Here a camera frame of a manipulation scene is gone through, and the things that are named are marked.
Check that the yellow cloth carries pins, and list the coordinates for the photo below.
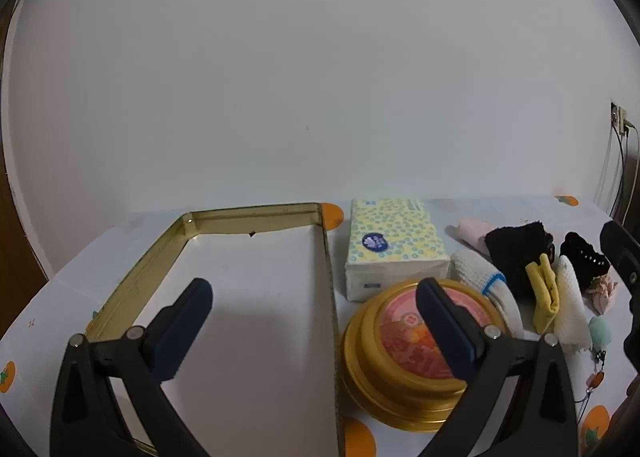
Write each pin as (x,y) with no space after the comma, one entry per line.
(545,297)

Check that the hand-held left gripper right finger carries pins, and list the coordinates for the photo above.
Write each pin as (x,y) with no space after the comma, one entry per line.
(445,332)

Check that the black studded cloth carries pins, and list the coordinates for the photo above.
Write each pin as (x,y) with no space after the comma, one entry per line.
(582,257)

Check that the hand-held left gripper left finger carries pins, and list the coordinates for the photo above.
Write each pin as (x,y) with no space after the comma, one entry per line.
(185,327)

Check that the yellow dotted tissue pack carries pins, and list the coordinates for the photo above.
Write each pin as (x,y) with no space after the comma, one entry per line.
(395,232)

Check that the white waffle cloth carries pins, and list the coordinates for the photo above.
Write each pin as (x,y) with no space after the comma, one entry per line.
(570,307)

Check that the pink sock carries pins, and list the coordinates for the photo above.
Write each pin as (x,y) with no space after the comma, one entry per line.
(472,232)

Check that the white persimmon print tablecloth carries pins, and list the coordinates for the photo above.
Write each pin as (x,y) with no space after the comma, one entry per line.
(75,297)

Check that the pink scrunchie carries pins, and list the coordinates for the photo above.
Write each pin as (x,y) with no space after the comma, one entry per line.
(602,292)

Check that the white wall outlet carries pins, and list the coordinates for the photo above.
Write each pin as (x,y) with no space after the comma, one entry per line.
(617,114)

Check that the black knit cloth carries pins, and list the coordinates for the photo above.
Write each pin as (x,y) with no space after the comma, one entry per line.
(515,247)

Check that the white knit glove blue band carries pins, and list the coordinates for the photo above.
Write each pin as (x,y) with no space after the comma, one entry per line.
(475,269)

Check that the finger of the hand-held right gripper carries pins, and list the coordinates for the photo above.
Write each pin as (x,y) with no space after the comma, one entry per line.
(612,237)

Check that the round gold tin pink lid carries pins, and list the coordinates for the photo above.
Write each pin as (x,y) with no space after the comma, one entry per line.
(385,362)

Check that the rectangular gold tin tray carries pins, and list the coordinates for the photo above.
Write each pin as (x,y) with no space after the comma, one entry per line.
(250,287)

